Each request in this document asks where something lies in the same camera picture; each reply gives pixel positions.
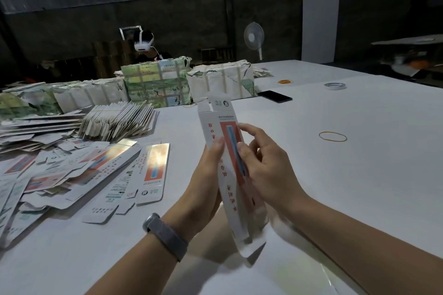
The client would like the person's left hand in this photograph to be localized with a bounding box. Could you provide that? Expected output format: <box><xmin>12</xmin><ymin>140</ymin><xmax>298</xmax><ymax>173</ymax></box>
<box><xmin>164</xmin><ymin>138</ymin><xmax>226</xmax><ymax>242</ymax></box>

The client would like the person's right hand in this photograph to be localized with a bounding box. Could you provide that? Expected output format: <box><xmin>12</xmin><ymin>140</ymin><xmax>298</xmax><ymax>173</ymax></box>
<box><xmin>237</xmin><ymin>123</ymin><xmax>310</xmax><ymax>219</ymax></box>

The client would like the toothbrush carton box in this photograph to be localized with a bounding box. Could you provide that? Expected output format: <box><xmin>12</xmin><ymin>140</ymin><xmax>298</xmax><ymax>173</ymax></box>
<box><xmin>197</xmin><ymin>93</ymin><xmax>268</xmax><ymax>259</ymax></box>

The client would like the fanned stack of white cartons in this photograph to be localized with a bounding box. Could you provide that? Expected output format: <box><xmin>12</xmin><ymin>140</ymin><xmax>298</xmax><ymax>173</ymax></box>
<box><xmin>78</xmin><ymin>101</ymin><xmax>160</xmax><ymax>142</ymax></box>

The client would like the pile of cartons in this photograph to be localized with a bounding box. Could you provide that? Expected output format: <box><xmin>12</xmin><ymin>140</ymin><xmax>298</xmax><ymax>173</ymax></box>
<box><xmin>0</xmin><ymin>101</ymin><xmax>171</xmax><ymax>249</ymax></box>

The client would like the person's right forearm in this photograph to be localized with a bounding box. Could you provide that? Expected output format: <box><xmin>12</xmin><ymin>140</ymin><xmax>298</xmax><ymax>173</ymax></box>
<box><xmin>285</xmin><ymin>195</ymin><xmax>443</xmax><ymax>295</ymax></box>

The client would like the grey band wristwatch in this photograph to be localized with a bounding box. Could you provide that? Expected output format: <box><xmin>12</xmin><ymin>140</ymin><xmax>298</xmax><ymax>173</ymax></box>
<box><xmin>143</xmin><ymin>212</ymin><xmax>189</xmax><ymax>262</ymax></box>

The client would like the thin tan rubber band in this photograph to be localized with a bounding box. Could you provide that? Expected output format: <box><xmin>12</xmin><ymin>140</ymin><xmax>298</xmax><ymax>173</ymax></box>
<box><xmin>318</xmin><ymin>131</ymin><xmax>348</xmax><ymax>143</ymax></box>

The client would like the black smartphone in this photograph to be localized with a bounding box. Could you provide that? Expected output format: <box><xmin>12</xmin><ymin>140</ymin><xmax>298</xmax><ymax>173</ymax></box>
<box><xmin>257</xmin><ymin>90</ymin><xmax>293</xmax><ymax>104</ymax></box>

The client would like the small white paper stack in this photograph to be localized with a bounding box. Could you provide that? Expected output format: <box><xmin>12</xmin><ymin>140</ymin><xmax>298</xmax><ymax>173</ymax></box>
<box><xmin>252</xmin><ymin>65</ymin><xmax>273</xmax><ymax>78</ymax></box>

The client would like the green printed wrapped bundle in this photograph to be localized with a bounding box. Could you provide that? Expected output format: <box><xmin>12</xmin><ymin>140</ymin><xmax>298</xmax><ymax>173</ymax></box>
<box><xmin>120</xmin><ymin>56</ymin><xmax>193</xmax><ymax>108</ymax></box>

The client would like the dark wooden chair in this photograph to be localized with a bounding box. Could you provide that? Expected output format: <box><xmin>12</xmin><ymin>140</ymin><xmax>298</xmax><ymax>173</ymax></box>
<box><xmin>199</xmin><ymin>47</ymin><xmax>233</xmax><ymax>64</ymax></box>

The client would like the white standing fan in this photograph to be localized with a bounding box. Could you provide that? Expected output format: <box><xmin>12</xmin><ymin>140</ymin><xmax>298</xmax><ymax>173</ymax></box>
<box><xmin>244</xmin><ymin>22</ymin><xmax>266</xmax><ymax>62</ymax></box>

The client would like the white board panel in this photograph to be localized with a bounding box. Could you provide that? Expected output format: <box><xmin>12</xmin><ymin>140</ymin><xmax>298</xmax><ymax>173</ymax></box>
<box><xmin>301</xmin><ymin>0</ymin><xmax>341</xmax><ymax>65</ymax></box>

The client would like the stack of brown cartons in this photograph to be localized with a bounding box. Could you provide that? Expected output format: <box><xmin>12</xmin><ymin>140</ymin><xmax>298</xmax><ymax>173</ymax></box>
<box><xmin>92</xmin><ymin>39</ymin><xmax>136</xmax><ymax>78</ymax></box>

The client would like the row of white wrapped bundles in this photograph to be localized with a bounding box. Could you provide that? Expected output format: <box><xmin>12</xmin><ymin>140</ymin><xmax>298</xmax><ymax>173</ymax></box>
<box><xmin>0</xmin><ymin>77</ymin><xmax>129</xmax><ymax>121</ymax></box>

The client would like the cluttered side table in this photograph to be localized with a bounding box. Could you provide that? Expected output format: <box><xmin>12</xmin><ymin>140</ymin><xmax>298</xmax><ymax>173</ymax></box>
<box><xmin>371</xmin><ymin>34</ymin><xmax>443</xmax><ymax>85</ymax></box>

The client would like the white strapped wrapped bundle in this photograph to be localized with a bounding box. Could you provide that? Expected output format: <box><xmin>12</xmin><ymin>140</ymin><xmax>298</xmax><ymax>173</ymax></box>
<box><xmin>187</xmin><ymin>59</ymin><xmax>256</xmax><ymax>103</ymax></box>

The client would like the white head-mounted camera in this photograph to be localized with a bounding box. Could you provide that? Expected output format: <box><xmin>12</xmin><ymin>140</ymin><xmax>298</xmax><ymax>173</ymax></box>
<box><xmin>119</xmin><ymin>26</ymin><xmax>155</xmax><ymax>52</ymax></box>

